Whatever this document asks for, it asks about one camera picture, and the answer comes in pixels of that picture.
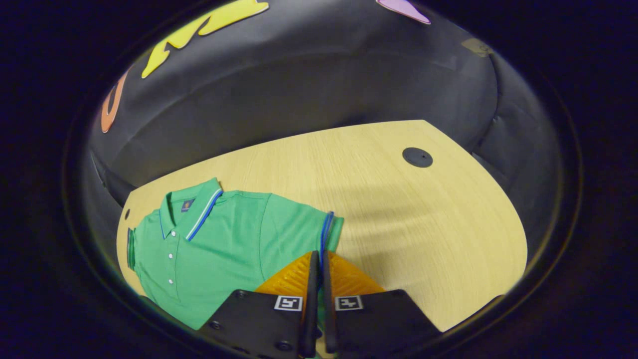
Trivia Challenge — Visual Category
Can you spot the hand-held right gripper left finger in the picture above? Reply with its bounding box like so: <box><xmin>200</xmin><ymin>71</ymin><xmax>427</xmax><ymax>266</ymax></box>
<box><xmin>196</xmin><ymin>251</ymin><xmax>320</xmax><ymax>359</ymax></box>

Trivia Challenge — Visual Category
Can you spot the black backdrop cloth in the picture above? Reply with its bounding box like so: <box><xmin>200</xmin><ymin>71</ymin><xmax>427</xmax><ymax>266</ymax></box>
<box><xmin>82</xmin><ymin>0</ymin><xmax>566</xmax><ymax>265</ymax></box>

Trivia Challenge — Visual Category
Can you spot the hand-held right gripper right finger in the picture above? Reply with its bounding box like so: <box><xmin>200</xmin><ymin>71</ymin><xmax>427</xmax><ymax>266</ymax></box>
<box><xmin>321</xmin><ymin>249</ymin><xmax>443</xmax><ymax>359</ymax></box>

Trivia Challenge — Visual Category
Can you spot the green T-shirt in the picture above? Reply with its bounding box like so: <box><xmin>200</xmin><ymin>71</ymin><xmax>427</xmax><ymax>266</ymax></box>
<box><xmin>126</xmin><ymin>177</ymin><xmax>345</xmax><ymax>331</ymax></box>

